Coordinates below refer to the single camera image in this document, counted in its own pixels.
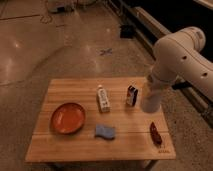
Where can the white ceramic cup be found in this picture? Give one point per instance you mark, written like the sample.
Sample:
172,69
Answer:
150,98

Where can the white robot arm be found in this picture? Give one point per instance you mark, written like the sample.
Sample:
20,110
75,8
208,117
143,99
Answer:
179,54

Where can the white glue bottle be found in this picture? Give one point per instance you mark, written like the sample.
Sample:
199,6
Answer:
103,100

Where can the wooden table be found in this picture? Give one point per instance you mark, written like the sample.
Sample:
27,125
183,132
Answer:
132,126

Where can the blue sponge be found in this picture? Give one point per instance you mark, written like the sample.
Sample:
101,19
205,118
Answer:
105,132

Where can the orange round plate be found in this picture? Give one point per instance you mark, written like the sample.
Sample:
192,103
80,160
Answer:
68,118

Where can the black box on floor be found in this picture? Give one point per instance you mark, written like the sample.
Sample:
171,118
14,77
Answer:
127,31

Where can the dark red chili pepper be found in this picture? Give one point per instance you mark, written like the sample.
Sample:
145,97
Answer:
156,138

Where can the black bracket on rail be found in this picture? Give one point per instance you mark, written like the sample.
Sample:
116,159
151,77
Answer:
181,85

